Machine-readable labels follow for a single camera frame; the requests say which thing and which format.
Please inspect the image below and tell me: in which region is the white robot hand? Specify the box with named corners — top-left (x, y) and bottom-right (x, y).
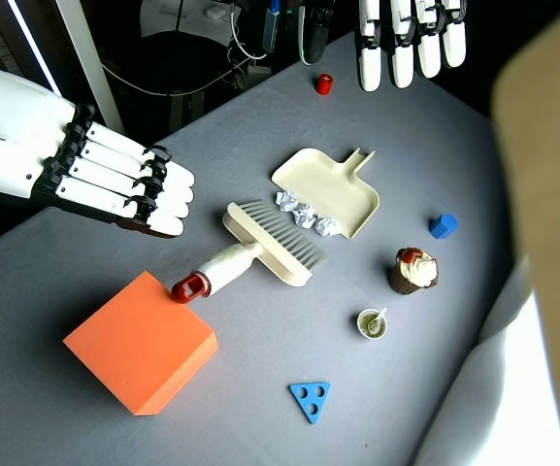
top-left (356, 0), bottom-right (469, 92)
top-left (0, 62), bottom-right (196, 240)

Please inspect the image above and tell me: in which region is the cream plastic dustpan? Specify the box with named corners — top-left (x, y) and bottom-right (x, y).
top-left (270, 147), bottom-right (381, 242)

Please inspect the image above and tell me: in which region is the cream hand broom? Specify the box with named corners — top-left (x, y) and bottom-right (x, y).
top-left (170, 199), bottom-right (327, 306)

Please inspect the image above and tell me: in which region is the white light strip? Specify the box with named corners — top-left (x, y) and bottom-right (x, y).
top-left (7, 0), bottom-right (62, 96)

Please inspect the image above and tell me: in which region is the grey adapter with blue plug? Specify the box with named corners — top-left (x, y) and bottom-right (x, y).
top-left (261, 0), bottom-right (280, 53)

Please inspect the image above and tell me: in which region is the grey tablecloth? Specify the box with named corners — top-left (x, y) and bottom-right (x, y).
top-left (0, 31), bottom-right (536, 466)

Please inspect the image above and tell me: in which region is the small blue block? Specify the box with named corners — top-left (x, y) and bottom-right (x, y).
top-left (428, 212), bottom-right (460, 240)

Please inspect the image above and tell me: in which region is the tan blurred panel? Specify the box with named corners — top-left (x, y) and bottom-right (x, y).
top-left (490, 0), bottom-right (560, 466)

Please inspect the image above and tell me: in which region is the toy cupcake with white cream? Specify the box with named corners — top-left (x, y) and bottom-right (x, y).
top-left (387, 246), bottom-right (440, 296)

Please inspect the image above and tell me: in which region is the large orange block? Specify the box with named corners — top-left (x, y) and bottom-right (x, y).
top-left (62, 270), bottom-right (219, 417)

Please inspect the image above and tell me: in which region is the small cup with spoon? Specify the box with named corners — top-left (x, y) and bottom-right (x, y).
top-left (355, 306), bottom-right (389, 341)

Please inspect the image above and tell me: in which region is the blue triangle with three holes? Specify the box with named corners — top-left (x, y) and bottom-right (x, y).
top-left (287, 381), bottom-right (332, 426)

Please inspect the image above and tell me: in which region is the white sheet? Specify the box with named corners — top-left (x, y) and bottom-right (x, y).
top-left (412, 261), bottom-right (560, 466)

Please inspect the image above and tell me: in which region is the thin green cable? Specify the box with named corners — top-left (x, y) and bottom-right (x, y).
top-left (298, 4), bottom-right (313, 64)

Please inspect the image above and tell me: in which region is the white post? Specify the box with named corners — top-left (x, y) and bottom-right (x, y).
top-left (55, 0), bottom-right (125, 135)

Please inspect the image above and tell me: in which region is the thin white cable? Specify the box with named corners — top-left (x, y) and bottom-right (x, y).
top-left (102, 9), bottom-right (269, 98)

